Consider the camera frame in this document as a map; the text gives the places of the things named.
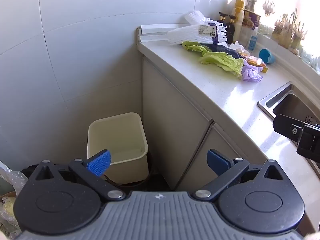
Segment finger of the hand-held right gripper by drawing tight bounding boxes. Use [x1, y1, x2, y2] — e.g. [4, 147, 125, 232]
[272, 114, 320, 164]

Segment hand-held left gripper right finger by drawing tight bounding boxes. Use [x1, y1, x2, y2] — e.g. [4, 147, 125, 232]
[192, 149, 290, 202]

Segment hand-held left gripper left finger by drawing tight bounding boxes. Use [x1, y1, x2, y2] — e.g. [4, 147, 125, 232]
[29, 149, 126, 202]

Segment cream plastic trash bin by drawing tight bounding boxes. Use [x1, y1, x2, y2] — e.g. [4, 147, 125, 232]
[87, 112, 149, 185]

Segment yellow curry box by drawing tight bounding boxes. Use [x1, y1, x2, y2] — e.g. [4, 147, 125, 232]
[244, 56, 269, 74]

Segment white foam net with label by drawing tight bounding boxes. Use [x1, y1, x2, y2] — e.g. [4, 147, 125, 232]
[167, 24, 226, 46]

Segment stainless steel sink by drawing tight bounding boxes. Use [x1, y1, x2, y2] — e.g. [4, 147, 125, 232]
[257, 81, 320, 173]

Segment purple rubber glove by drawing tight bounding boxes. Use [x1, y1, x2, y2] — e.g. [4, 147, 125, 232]
[241, 60, 264, 83]

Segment blue plastic cup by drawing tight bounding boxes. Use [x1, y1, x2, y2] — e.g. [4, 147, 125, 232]
[259, 48, 276, 64]

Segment clear plastic bag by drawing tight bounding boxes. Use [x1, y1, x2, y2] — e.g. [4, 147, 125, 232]
[0, 170, 28, 230]

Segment green lettuce leaf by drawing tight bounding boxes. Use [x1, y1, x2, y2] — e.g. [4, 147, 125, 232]
[182, 41, 213, 54]
[199, 51, 244, 79]

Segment small white bottle blue label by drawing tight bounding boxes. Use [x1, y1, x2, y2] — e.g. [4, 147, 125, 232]
[248, 27, 259, 51]

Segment sprouting garlic bunch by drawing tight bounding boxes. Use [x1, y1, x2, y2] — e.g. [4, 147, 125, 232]
[271, 8, 308, 50]

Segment crumpled white tissue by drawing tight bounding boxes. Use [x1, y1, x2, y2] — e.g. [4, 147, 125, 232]
[229, 41, 248, 52]

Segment dark blue plastic bag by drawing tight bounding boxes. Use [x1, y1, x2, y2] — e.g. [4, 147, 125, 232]
[205, 42, 241, 58]

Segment dark bottle with gold pump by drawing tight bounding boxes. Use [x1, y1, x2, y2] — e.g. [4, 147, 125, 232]
[226, 15, 237, 44]
[217, 12, 229, 30]

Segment purple round canister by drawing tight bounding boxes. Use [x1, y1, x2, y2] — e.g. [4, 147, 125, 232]
[242, 9, 261, 31]

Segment hanging garlic bunch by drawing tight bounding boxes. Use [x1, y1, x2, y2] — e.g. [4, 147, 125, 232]
[262, 0, 276, 17]

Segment cream bottle with yellow cap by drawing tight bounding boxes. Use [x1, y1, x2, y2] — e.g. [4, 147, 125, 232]
[231, 0, 245, 43]

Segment white backsplash strip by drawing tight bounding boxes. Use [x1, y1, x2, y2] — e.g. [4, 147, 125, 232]
[141, 23, 187, 34]
[139, 32, 171, 43]

